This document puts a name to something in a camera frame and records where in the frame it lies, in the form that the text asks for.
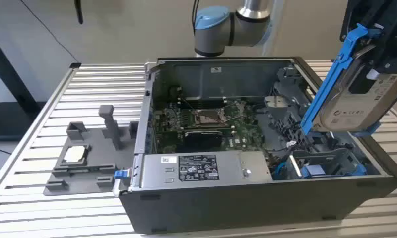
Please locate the black table corner clip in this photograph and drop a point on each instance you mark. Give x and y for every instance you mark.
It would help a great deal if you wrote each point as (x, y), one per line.
(75, 65)

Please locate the green RAM stick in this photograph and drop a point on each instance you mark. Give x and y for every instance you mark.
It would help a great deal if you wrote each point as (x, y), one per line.
(83, 169)

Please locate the black monitor stand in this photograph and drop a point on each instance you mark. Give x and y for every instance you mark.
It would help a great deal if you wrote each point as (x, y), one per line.
(7, 119)

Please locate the silver power supply unit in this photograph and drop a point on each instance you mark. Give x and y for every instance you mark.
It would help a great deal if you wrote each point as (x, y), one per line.
(228, 168)

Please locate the silver CPU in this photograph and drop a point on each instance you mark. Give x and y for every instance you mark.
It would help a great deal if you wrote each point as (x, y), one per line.
(75, 154)

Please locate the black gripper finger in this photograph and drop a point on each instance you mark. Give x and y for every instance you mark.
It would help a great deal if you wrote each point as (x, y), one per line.
(347, 15)
(395, 49)

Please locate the grey parts rack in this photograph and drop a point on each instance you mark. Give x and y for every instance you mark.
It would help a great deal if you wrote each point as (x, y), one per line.
(85, 183)

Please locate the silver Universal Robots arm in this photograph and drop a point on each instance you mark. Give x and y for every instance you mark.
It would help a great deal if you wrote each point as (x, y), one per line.
(215, 32)

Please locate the black hanging rod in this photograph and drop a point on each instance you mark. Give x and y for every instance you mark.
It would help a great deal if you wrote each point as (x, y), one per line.
(79, 12)

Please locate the blue case latch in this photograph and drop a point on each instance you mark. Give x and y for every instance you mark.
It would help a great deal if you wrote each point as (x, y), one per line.
(120, 174)

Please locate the CPU socket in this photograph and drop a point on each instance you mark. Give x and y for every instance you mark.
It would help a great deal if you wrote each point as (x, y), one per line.
(207, 119)

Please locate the grey drive cage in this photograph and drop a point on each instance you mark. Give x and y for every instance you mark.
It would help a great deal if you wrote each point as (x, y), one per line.
(284, 104)

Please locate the black RAM slot bank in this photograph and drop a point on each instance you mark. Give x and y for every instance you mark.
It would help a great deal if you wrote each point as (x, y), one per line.
(201, 102)

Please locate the black open PC case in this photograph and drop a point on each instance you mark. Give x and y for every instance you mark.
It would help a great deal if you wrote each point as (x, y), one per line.
(219, 210)

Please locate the green motherboard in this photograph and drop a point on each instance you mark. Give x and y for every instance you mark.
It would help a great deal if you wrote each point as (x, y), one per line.
(244, 129)

